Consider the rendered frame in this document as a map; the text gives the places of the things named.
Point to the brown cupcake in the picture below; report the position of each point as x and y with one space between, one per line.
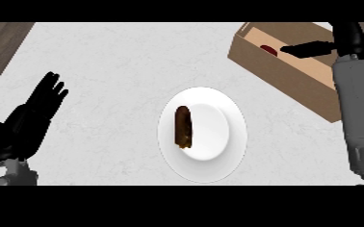
183 127

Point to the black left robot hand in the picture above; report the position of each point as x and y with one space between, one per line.
32 115

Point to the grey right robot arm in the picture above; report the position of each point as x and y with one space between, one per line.
350 115

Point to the brown cardboard box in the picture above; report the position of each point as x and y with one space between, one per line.
288 70

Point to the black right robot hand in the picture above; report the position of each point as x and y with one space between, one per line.
347 38

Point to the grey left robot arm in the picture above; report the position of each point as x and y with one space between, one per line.
17 172

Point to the dark wooden cabinet edge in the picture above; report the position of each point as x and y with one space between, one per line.
10 41

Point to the red item in box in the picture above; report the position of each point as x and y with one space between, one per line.
269 50

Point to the white plate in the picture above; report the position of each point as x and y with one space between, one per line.
202 134

